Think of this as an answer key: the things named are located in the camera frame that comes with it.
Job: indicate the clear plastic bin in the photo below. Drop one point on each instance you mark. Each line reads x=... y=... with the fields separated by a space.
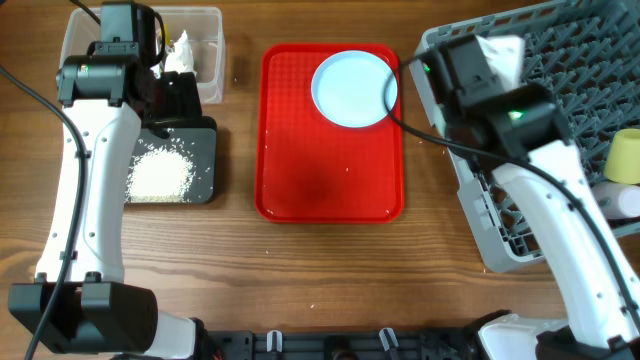
x=203 y=26

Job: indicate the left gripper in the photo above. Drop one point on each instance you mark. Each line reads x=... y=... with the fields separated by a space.
x=178 y=95

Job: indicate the yellow plastic cup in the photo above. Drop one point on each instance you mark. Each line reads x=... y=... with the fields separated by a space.
x=622 y=163

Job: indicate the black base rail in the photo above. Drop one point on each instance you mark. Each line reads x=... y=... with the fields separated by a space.
x=387 y=343

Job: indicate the black plastic tray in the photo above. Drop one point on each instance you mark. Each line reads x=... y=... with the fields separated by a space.
x=200 y=150

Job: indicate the white tissue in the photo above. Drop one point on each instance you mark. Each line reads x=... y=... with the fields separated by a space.
x=180 y=59

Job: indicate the pink plastic cup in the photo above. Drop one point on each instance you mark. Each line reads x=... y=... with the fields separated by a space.
x=617 y=201

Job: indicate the white rice pile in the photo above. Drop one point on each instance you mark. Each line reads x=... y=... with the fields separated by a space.
x=160 y=175

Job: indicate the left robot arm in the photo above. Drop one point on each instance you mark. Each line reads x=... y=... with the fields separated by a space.
x=78 y=301

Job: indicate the light blue plate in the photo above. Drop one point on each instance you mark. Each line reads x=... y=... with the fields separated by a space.
x=354 y=89

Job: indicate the red serving tray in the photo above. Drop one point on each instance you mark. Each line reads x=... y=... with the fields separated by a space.
x=310 y=170

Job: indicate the grey dishwasher rack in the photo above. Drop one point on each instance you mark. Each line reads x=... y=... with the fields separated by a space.
x=587 y=54

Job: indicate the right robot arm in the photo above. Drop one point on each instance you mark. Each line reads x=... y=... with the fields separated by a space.
x=522 y=138

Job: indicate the yellow candy wrapper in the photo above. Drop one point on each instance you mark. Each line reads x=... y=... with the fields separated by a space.
x=161 y=38

